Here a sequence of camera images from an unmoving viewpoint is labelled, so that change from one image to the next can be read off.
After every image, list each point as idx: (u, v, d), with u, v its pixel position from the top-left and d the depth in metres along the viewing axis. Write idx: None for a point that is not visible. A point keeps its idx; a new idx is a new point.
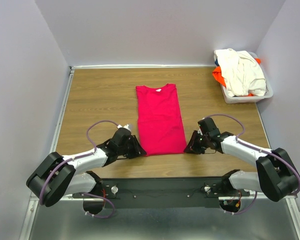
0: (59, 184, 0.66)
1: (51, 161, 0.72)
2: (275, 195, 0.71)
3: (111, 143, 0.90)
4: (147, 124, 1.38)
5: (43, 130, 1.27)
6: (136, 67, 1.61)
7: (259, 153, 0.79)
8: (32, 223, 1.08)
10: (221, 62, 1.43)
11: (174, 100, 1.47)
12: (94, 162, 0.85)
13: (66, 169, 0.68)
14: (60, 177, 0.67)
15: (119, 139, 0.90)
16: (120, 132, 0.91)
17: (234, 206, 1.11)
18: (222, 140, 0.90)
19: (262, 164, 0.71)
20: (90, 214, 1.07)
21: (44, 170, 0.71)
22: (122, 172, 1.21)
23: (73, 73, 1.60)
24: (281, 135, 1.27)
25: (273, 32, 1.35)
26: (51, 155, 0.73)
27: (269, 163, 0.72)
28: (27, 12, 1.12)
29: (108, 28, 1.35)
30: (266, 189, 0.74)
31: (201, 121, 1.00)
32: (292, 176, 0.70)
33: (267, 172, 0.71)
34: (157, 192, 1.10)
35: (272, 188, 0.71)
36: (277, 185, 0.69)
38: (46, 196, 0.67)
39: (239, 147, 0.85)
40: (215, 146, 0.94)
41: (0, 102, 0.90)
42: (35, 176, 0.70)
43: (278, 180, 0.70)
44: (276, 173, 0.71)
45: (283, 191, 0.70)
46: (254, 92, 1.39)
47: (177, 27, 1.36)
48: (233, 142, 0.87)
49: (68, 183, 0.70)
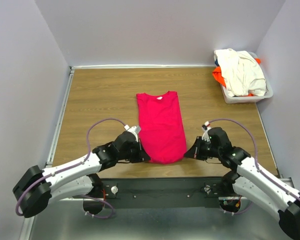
0: (33, 202, 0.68)
1: (30, 176, 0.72)
2: (297, 234, 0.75)
3: (113, 146, 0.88)
4: (148, 133, 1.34)
5: (43, 130, 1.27)
6: (136, 67, 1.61)
7: (287, 196, 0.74)
8: (32, 223, 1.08)
10: (221, 62, 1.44)
11: (175, 109, 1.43)
12: (86, 171, 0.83)
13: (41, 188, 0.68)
14: (35, 194, 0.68)
15: (121, 143, 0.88)
16: (123, 137, 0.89)
17: (234, 206, 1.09)
18: (240, 163, 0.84)
19: (293, 213, 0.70)
20: (89, 214, 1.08)
21: (24, 183, 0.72)
22: (121, 172, 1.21)
23: (73, 73, 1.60)
24: (281, 135, 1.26)
25: (274, 31, 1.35)
26: (31, 170, 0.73)
27: None
28: (27, 13, 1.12)
29: (108, 27, 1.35)
30: (286, 226, 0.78)
31: (213, 134, 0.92)
32: None
33: (297, 223, 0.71)
34: (157, 192, 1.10)
35: (295, 230, 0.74)
36: None
38: (24, 211, 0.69)
39: (261, 178, 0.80)
40: (228, 165, 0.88)
41: (0, 102, 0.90)
42: (18, 187, 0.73)
43: None
44: None
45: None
46: (254, 92, 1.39)
47: (177, 27, 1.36)
48: (254, 170, 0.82)
49: (45, 199, 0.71)
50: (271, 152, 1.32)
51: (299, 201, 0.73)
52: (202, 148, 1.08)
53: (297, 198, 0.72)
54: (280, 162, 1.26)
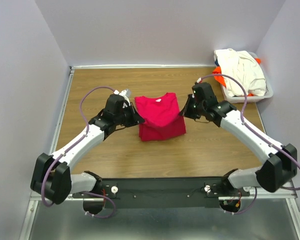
0: (59, 184, 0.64)
1: (41, 165, 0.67)
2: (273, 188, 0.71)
3: (106, 112, 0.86)
4: (146, 133, 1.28)
5: (43, 130, 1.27)
6: (137, 67, 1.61)
7: (270, 148, 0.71)
8: (32, 223, 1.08)
10: (221, 62, 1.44)
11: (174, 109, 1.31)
12: (92, 142, 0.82)
13: (59, 169, 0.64)
14: (56, 176, 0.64)
15: (113, 107, 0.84)
16: (113, 99, 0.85)
17: (234, 206, 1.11)
18: (225, 115, 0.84)
19: (272, 164, 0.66)
20: (89, 214, 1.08)
21: (41, 174, 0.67)
22: (121, 172, 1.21)
23: (73, 73, 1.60)
24: (282, 134, 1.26)
25: (274, 31, 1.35)
26: (40, 159, 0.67)
27: (279, 163, 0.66)
28: (28, 12, 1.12)
29: (107, 27, 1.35)
30: (263, 182, 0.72)
31: (197, 87, 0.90)
32: (291, 173, 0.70)
33: (274, 172, 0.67)
34: (157, 192, 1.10)
35: (271, 184, 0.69)
36: (277, 183, 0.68)
38: (54, 197, 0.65)
39: (242, 130, 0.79)
40: (212, 118, 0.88)
41: (1, 101, 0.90)
42: (35, 182, 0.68)
43: (280, 177, 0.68)
44: (281, 174, 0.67)
45: (280, 185, 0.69)
46: (255, 92, 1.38)
47: (177, 26, 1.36)
48: (239, 123, 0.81)
49: (67, 179, 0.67)
50: None
51: (280, 152, 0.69)
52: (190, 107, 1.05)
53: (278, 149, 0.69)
54: None
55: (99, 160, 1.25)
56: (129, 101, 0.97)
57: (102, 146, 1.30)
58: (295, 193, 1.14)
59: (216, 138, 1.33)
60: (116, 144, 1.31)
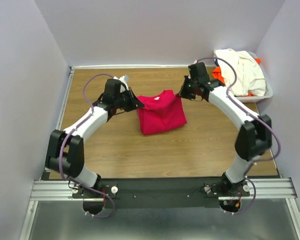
0: (75, 155, 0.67)
1: (55, 140, 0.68)
2: (246, 154, 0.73)
3: (105, 96, 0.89)
4: (147, 125, 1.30)
5: (43, 130, 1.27)
6: (137, 67, 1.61)
7: (246, 116, 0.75)
8: (32, 223, 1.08)
10: (221, 63, 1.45)
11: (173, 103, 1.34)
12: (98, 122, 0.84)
13: (75, 141, 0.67)
14: (73, 147, 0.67)
15: (111, 90, 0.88)
16: (111, 83, 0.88)
17: (234, 206, 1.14)
18: (213, 89, 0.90)
19: (246, 129, 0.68)
20: (89, 214, 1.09)
21: (54, 149, 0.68)
22: (121, 172, 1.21)
23: (73, 73, 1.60)
24: (282, 134, 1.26)
25: (273, 31, 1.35)
26: (53, 134, 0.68)
27: (252, 129, 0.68)
28: (27, 12, 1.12)
29: (107, 27, 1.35)
30: (241, 151, 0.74)
31: (192, 65, 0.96)
32: (266, 142, 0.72)
33: (248, 137, 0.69)
34: (157, 192, 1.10)
35: (246, 151, 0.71)
36: (251, 149, 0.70)
38: (70, 170, 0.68)
39: (226, 102, 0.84)
40: (202, 93, 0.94)
41: (0, 101, 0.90)
42: (49, 158, 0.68)
43: (254, 144, 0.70)
44: (254, 139, 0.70)
45: (254, 152, 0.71)
46: (254, 92, 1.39)
47: (177, 26, 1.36)
48: (223, 97, 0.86)
49: (80, 151, 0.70)
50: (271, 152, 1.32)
51: (256, 120, 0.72)
52: (185, 88, 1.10)
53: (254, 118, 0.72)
54: (280, 162, 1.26)
55: (99, 160, 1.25)
56: (127, 86, 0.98)
57: (102, 146, 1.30)
58: (295, 193, 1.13)
59: (216, 138, 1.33)
60: (116, 144, 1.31)
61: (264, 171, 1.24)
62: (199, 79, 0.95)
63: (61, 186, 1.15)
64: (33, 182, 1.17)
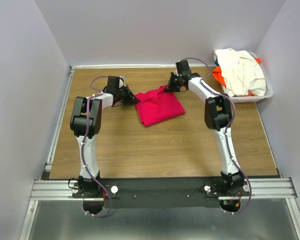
0: (97, 112, 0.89)
1: (80, 103, 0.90)
2: (212, 124, 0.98)
3: (109, 87, 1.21)
4: (144, 116, 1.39)
5: (44, 130, 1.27)
6: (137, 66, 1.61)
7: (210, 94, 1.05)
8: (32, 223, 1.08)
10: (221, 62, 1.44)
11: (168, 98, 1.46)
12: (106, 99, 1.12)
13: (95, 102, 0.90)
14: (95, 105, 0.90)
15: (113, 83, 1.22)
16: (112, 77, 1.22)
17: (234, 206, 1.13)
18: (190, 78, 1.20)
19: (208, 101, 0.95)
20: (89, 214, 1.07)
21: (80, 110, 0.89)
22: (121, 171, 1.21)
23: (73, 73, 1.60)
24: (282, 134, 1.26)
25: (273, 31, 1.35)
26: (78, 99, 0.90)
27: (214, 102, 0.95)
28: (28, 12, 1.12)
29: (107, 27, 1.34)
30: (208, 121, 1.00)
31: (178, 62, 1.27)
32: (226, 114, 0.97)
33: (210, 108, 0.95)
34: (157, 192, 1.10)
35: (210, 119, 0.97)
36: (213, 117, 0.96)
38: (92, 126, 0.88)
39: (201, 87, 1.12)
40: (184, 83, 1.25)
41: (0, 101, 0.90)
42: (74, 118, 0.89)
43: (215, 114, 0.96)
44: (215, 110, 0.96)
45: (217, 122, 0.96)
46: (254, 92, 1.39)
47: (177, 26, 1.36)
48: (197, 83, 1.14)
49: (100, 112, 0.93)
50: (271, 152, 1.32)
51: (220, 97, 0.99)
52: (172, 81, 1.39)
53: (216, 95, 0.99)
54: (280, 162, 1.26)
55: (99, 159, 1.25)
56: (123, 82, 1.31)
57: (102, 146, 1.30)
58: (295, 193, 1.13)
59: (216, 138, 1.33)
60: (116, 144, 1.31)
61: (265, 171, 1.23)
62: (182, 73, 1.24)
63: (61, 185, 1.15)
64: (33, 182, 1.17)
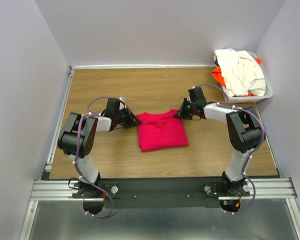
0: (90, 130, 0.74)
1: (73, 119, 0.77)
2: (240, 144, 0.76)
3: (107, 111, 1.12)
4: (143, 139, 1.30)
5: (44, 130, 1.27)
6: (137, 67, 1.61)
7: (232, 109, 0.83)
8: (32, 223, 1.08)
10: (221, 62, 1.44)
11: (176, 125, 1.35)
12: (104, 122, 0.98)
13: (90, 119, 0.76)
14: (89, 124, 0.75)
15: (112, 106, 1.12)
16: (112, 100, 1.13)
17: (234, 206, 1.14)
18: (205, 107, 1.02)
19: (230, 115, 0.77)
20: (90, 214, 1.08)
21: (71, 126, 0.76)
22: (121, 172, 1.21)
23: (73, 73, 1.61)
24: (281, 134, 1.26)
25: (273, 31, 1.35)
26: (72, 115, 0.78)
27: (236, 115, 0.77)
28: (28, 13, 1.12)
29: (107, 27, 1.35)
30: (235, 142, 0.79)
31: (191, 90, 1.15)
32: (257, 130, 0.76)
33: (233, 123, 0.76)
34: (157, 192, 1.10)
35: (237, 138, 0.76)
36: (240, 134, 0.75)
38: (82, 145, 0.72)
39: (216, 109, 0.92)
40: (199, 112, 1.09)
41: (1, 101, 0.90)
42: (64, 134, 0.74)
43: (243, 131, 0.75)
44: (241, 125, 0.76)
45: (248, 142, 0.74)
46: (254, 92, 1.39)
47: (176, 27, 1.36)
48: (214, 107, 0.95)
49: (93, 131, 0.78)
50: (271, 152, 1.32)
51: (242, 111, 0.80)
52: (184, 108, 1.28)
53: (240, 109, 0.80)
54: (280, 162, 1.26)
55: (99, 159, 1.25)
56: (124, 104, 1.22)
57: (102, 146, 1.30)
58: (295, 193, 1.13)
59: (216, 138, 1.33)
60: (116, 144, 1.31)
61: (264, 171, 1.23)
62: (196, 102, 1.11)
63: (61, 185, 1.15)
64: (33, 182, 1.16)
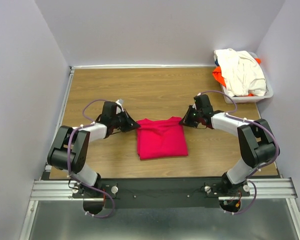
0: (80, 146, 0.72)
1: (64, 133, 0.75)
2: (252, 160, 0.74)
3: (104, 116, 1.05)
4: (141, 146, 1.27)
5: (44, 130, 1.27)
6: (137, 67, 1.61)
7: (242, 122, 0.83)
8: (32, 223, 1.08)
10: (221, 62, 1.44)
11: (177, 134, 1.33)
12: (99, 130, 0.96)
13: (81, 134, 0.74)
14: (80, 139, 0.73)
15: (109, 111, 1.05)
16: (108, 104, 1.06)
17: (234, 206, 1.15)
18: (213, 115, 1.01)
19: (243, 130, 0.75)
20: (89, 214, 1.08)
21: (62, 141, 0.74)
22: (120, 172, 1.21)
23: (73, 73, 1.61)
24: (282, 134, 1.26)
25: (273, 31, 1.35)
26: (62, 129, 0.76)
27: (249, 130, 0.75)
28: (28, 12, 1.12)
29: (107, 27, 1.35)
30: (246, 156, 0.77)
31: (197, 98, 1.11)
32: (270, 145, 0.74)
33: (247, 138, 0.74)
34: (157, 192, 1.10)
35: (250, 153, 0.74)
36: (254, 150, 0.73)
38: (73, 162, 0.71)
39: (225, 120, 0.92)
40: (206, 122, 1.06)
41: (1, 101, 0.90)
42: (54, 150, 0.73)
43: (256, 146, 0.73)
44: (254, 140, 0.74)
45: (261, 157, 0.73)
46: (254, 92, 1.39)
47: (177, 26, 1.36)
48: (222, 117, 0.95)
49: (85, 145, 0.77)
50: None
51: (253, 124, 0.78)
52: (190, 116, 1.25)
53: (252, 122, 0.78)
54: (280, 162, 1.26)
55: (99, 159, 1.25)
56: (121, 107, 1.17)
57: (101, 146, 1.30)
58: (295, 193, 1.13)
59: (216, 138, 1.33)
60: (116, 144, 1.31)
61: (264, 171, 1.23)
62: (203, 111, 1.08)
63: (61, 185, 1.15)
64: (33, 182, 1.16)
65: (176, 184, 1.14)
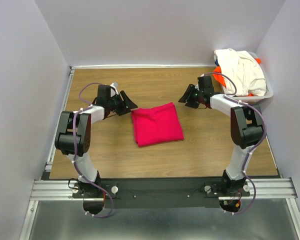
0: (85, 128, 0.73)
1: (67, 119, 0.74)
2: (239, 140, 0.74)
3: (99, 98, 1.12)
4: (138, 134, 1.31)
5: (44, 130, 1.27)
6: (137, 67, 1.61)
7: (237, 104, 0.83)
8: (32, 223, 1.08)
10: (221, 62, 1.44)
11: (173, 121, 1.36)
12: (97, 113, 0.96)
13: (83, 116, 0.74)
14: (83, 121, 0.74)
15: (103, 92, 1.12)
16: (102, 87, 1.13)
17: (234, 206, 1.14)
18: (212, 96, 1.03)
19: (235, 110, 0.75)
20: (90, 214, 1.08)
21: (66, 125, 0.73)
22: (120, 171, 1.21)
23: (73, 73, 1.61)
24: (282, 134, 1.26)
25: (273, 31, 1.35)
26: (64, 113, 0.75)
27: (240, 111, 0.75)
28: (28, 12, 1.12)
29: (107, 27, 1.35)
30: (235, 136, 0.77)
31: (200, 78, 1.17)
32: (258, 127, 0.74)
33: (237, 118, 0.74)
34: (157, 192, 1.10)
35: (238, 133, 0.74)
36: (241, 130, 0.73)
38: (80, 144, 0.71)
39: (222, 100, 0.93)
40: (205, 102, 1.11)
41: (1, 101, 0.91)
42: (59, 135, 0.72)
43: (244, 127, 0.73)
44: (244, 121, 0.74)
45: (247, 137, 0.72)
46: (254, 92, 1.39)
47: (177, 26, 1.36)
48: (220, 98, 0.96)
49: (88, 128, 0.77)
50: (271, 151, 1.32)
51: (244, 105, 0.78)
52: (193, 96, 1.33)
53: (245, 105, 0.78)
54: (280, 162, 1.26)
55: (99, 159, 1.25)
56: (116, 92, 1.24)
57: (101, 146, 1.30)
58: (295, 193, 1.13)
59: (216, 138, 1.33)
60: (116, 144, 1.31)
61: (264, 171, 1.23)
62: (204, 91, 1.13)
63: (61, 186, 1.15)
64: (33, 182, 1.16)
65: (176, 184, 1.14)
